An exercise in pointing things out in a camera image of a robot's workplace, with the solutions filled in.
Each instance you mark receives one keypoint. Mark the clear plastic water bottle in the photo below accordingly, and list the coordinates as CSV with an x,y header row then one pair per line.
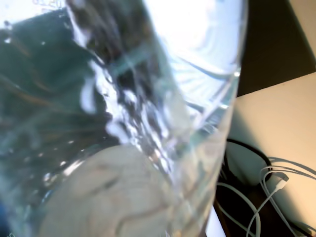
x,y
148,98

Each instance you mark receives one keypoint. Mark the black flat slab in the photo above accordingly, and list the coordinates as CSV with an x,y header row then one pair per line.
x,y
271,227

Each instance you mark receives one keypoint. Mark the dark flat monitor base plate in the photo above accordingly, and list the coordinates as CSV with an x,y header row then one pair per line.
x,y
271,49

